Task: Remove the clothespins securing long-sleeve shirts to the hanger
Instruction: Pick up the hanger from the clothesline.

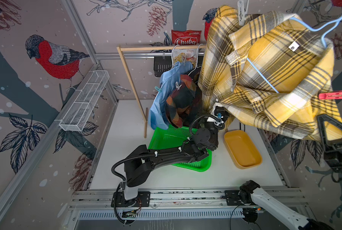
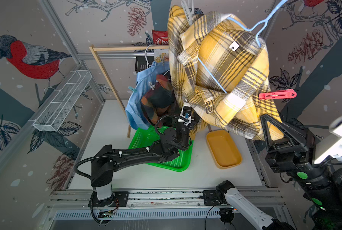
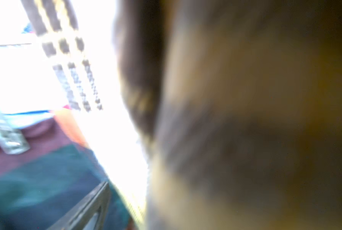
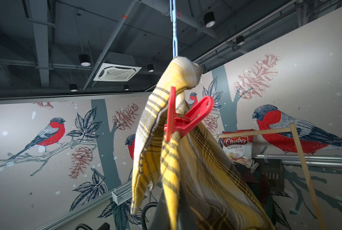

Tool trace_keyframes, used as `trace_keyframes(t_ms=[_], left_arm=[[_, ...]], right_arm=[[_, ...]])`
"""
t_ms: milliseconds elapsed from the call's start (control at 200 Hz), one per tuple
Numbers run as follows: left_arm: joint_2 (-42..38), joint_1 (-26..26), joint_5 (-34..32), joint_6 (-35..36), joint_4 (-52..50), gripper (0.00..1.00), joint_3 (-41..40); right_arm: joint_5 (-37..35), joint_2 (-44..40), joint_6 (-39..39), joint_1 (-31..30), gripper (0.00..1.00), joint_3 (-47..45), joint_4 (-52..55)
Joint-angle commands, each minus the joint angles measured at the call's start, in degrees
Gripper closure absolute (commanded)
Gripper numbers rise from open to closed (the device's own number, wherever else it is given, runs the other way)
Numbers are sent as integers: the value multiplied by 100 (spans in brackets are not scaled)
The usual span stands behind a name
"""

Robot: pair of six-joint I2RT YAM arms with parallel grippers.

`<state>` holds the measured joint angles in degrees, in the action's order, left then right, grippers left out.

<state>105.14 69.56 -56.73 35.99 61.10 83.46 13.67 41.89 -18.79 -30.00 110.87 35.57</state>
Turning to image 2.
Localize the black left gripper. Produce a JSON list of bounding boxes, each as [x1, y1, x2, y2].
[[165, 102, 198, 150]]

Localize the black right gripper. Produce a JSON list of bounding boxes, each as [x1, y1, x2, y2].
[[267, 114, 342, 214]]

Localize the red plastic clothespin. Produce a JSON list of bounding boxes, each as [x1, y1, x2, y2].
[[259, 89, 297, 100]]

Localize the yellow plaid long-sleeve shirt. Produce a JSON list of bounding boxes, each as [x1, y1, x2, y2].
[[167, 5, 280, 140]]

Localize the light blue wire hanger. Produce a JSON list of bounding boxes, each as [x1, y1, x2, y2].
[[197, 0, 289, 94]]

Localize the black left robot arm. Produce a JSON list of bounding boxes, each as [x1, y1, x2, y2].
[[73, 113, 199, 201]]

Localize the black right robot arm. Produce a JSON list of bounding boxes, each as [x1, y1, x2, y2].
[[260, 114, 342, 230]]

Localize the light blue long-sleeve shirt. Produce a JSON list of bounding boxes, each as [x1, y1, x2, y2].
[[125, 61, 170, 130]]

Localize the green plastic mesh basket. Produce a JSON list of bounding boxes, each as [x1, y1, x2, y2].
[[127, 125, 194, 173]]

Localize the dark multicolour plaid shirt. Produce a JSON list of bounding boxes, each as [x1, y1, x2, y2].
[[141, 73, 181, 126]]

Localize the yellow plastic tray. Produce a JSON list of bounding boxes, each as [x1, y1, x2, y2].
[[206, 130, 242, 170]]

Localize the white clothespin on dark shirt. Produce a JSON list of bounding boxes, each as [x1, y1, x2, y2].
[[148, 81, 155, 90]]

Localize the white cassava chips bag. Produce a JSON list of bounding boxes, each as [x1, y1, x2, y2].
[[153, 49, 169, 63]]

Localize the red Chuba chips bag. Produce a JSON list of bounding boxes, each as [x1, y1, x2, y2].
[[152, 30, 169, 46]]

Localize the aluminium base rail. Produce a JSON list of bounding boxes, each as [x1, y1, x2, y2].
[[46, 186, 286, 209]]

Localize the white wire hanger left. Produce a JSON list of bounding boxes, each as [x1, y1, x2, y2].
[[144, 45, 154, 68]]

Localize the black wall-mounted basket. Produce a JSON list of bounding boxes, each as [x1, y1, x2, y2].
[[135, 56, 154, 73]]

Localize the aluminium frame corner post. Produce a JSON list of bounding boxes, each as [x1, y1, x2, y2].
[[37, 0, 106, 103]]

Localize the wooden clothes rack frame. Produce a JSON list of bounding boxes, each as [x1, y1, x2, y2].
[[90, 46, 154, 130]]

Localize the white wire mesh shelf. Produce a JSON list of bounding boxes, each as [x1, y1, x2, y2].
[[33, 70, 92, 132]]

